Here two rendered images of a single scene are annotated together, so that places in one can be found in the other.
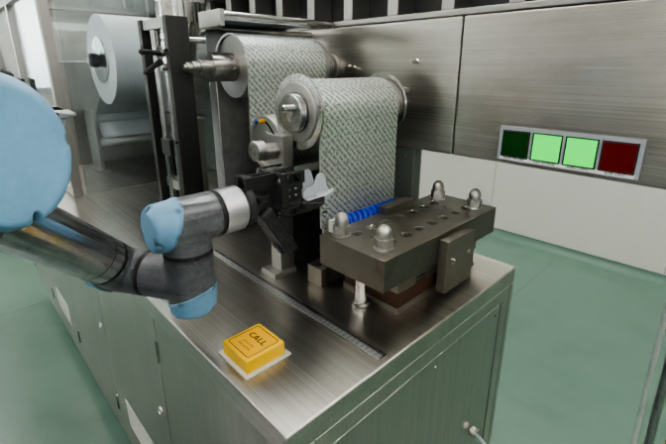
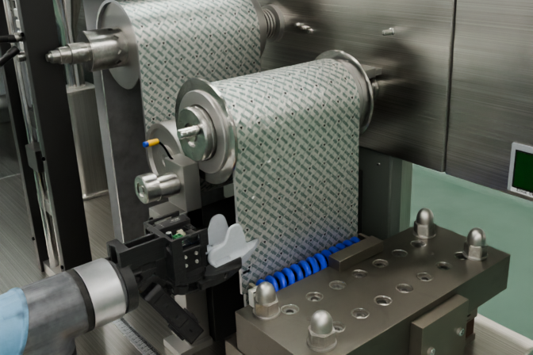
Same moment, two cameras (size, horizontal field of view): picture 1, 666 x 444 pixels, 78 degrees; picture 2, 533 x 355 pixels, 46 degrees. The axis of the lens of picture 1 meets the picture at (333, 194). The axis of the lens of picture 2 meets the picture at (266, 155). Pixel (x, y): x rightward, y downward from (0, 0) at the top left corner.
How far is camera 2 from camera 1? 0.20 m
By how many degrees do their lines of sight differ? 6
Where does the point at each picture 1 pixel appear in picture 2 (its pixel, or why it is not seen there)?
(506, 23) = not seen: outside the picture
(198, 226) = (50, 331)
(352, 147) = (286, 176)
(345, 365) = not seen: outside the picture
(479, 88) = (481, 83)
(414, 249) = (367, 344)
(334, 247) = (254, 334)
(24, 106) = not seen: outside the picture
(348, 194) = (282, 242)
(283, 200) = (177, 275)
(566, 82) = not seen: outside the picture
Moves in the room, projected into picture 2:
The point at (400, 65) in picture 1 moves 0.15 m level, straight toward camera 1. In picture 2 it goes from (369, 34) to (359, 52)
